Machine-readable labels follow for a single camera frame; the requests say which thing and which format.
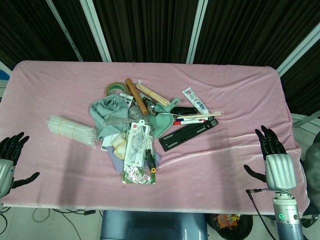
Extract packaged clear ruler set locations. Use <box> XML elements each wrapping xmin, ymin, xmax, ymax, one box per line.
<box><xmin>123</xmin><ymin>119</ymin><xmax>152</xmax><ymax>167</ymax></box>

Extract red marker pen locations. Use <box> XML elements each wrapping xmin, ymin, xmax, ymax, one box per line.
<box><xmin>173</xmin><ymin>116</ymin><xmax>209</xmax><ymax>122</ymax></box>

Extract clear plastic bag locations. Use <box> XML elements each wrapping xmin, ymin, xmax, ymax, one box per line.
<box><xmin>103</xmin><ymin>104</ymin><xmax>144</xmax><ymax>126</ymax></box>

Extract grey-green cloth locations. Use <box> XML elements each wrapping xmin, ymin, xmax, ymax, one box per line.
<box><xmin>89</xmin><ymin>93</ymin><xmax>133</xmax><ymax>142</ymax></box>

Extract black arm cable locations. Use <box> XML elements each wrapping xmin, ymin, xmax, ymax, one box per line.
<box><xmin>245</xmin><ymin>188</ymin><xmax>276</xmax><ymax>240</ymax></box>

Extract bundle of white straws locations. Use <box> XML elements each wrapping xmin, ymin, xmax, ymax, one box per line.
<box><xmin>45</xmin><ymin>114</ymin><xmax>98</xmax><ymax>149</ymax></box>

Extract pink table cloth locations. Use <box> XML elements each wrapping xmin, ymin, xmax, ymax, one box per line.
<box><xmin>0</xmin><ymin>60</ymin><xmax>309</xmax><ymax>216</ymax></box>

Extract metal spoon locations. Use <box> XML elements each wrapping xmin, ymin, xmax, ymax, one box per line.
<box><xmin>148</xmin><ymin>102</ymin><xmax>186</xmax><ymax>118</ymax></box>

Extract green tape roll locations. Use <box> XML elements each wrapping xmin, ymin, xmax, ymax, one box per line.
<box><xmin>104</xmin><ymin>80</ymin><xmax>128</xmax><ymax>97</ymax></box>

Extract wooden chopsticks pair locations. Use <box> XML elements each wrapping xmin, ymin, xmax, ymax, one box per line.
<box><xmin>176</xmin><ymin>112</ymin><xmax>223</xmax><ymax>120</ymax></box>

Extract black plastic bracket strip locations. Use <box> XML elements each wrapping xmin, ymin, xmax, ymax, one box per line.
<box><xmin>159</xmin><ymin>117</ymin><xmax>219</xmax><ymax>152</ymax></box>

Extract white tag card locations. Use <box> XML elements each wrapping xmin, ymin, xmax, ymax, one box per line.
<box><xmin>119</xmin><ymin>92</ymin><xmax>134</xmax><ymax>105</ymax></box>

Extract floor cables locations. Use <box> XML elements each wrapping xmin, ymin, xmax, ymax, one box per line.
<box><xmin>0</xmin><ymin>206</ymin><xmax>101</xmax><ymax>240</ymax></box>

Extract white card label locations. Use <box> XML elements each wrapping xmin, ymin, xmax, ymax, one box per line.
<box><xmin>100</xmin><ymin>134</ymin><xmax>116</xmax><ymax>152</ymax></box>

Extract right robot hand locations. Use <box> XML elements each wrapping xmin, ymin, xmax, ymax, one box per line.
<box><xmin>243</xmin><ymin>125</ymin><xmax>298</xmax><ymax>193</ymax></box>

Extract wooden rolling pin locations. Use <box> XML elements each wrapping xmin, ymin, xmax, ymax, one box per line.
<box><xmin>124</xmin><ymin>78</ymin><xmax>149</xmax><ymax>116</ymax></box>

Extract mint green dustpan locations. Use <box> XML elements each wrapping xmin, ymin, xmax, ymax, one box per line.
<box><xmin>147</xmin><ymin>97</ymin><xmax>181</xmax><ymax>139</ymax></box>

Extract white toothpaste tube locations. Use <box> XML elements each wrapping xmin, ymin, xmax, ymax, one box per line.
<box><xmin>181</xmin><ymin>86</ymin><xmax>210</xmax><ymax>115</ymax></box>

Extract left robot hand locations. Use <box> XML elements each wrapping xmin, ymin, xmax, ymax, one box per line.
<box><xmin>0</xmin><ymin>132</ymin><xmax>41</xmax><ymax>200</ymax></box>

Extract black stapler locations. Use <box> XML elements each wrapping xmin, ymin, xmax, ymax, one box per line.
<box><xmin>172</xmin><ymin>106</ymin><xmax>197</xmax><ymax>115</ymax></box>

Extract green foil packet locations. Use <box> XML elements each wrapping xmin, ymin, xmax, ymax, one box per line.
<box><xmin>121</xmin><ymin>165</ymin><xmax>156</xmax><ymax>185</ymax></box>

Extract pack of bamboo skewers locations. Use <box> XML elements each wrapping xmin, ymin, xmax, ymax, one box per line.
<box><xmin>134</xmin><ymin>79</ymin><xmax>172</xmax><ymax>106</ymax></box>

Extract yellow white sponge cloth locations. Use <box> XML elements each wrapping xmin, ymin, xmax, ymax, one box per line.
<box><xmin>111</xmin><ymin>132</ymin><xmax>128</xmax><ymax>160</ymax></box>

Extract red marker pens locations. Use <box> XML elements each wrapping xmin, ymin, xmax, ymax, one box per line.
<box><xmin>174</xmin><ymin>119</ymin><xmax>207</xmax><ymax>126</ymax></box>

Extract black trash bin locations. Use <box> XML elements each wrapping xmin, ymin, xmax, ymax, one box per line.
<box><xmin>206</xmin><ymin>213</ymin><xmax>254</xmax><ymax>240</ymax></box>

